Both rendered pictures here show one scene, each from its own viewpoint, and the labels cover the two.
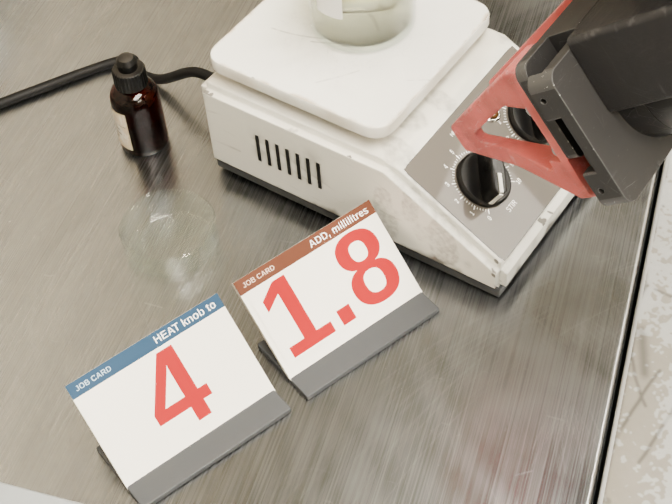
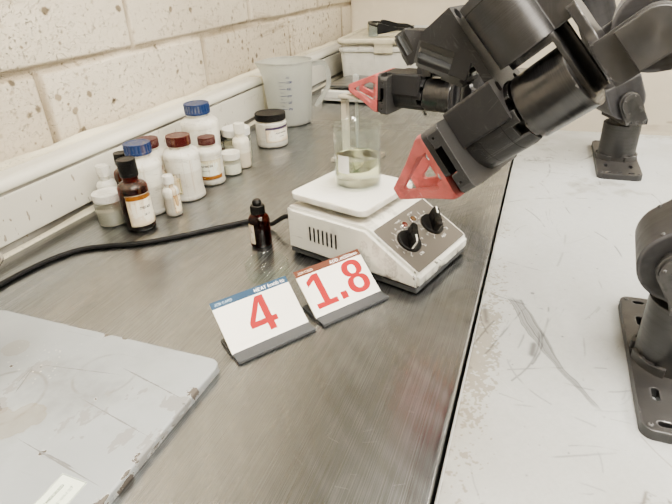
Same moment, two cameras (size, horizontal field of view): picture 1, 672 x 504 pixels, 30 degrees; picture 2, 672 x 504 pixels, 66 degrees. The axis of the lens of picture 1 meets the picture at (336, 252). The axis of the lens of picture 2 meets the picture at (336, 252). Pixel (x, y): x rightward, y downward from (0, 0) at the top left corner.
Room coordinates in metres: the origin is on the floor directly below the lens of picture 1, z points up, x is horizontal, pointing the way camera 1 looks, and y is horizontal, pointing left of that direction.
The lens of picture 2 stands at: (-0.09, 0.00, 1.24)
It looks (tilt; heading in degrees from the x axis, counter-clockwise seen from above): 28 degrees down; 1
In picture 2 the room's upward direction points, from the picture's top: 3 degrees counter-clockwise
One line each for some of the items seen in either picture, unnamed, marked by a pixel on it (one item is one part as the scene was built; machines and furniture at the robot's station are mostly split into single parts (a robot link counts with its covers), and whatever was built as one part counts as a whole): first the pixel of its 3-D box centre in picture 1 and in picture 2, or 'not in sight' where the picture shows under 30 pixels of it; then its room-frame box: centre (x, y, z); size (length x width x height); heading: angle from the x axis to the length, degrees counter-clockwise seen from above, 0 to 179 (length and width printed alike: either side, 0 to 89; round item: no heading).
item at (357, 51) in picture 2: not in sight; (394, 54); (1.79, -0.20, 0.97); 0.37 x 0.31 x 0.14; 163
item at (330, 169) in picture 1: (391, 110); (369, 224); (0.53, -0.04, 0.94); 0.22 x 0.13 x 0.08; 52
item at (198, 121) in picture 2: not in sight; (201, 136); (0.90, 0.26, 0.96); 0.07 x 0.07 x 0.13
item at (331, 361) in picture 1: (337, 297); (341, 285); (0.42, 0.00, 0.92); 0.09 x 0.06 x 0.04; 124
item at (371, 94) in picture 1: (348, 40); (351, 190); (0.55, -0.02, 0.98); 0.12 x 0.12 x 0.01; 51
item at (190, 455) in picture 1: (180, 398); (263, 317); (0.36, 0.08, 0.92); 0.09 x 0.06 x 0.04; 124
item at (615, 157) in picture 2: not in sight; (618, 140); (0.85, -0.52, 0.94); 0.20 x 0.07 x 0.08; 159
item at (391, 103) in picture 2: not in sight; (409, 92); (0.87, -0.13, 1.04); 0.10 x 0.07 x 0.07; 147
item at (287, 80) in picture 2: not in sight; (294, 91); (1.24, 0.10, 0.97); 0.18 x 0.13 x 0.15; 100
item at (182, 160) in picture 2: not in sight; (183, 166); (0.76, 0.26, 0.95); 0.06 x 0.06 x 0.11
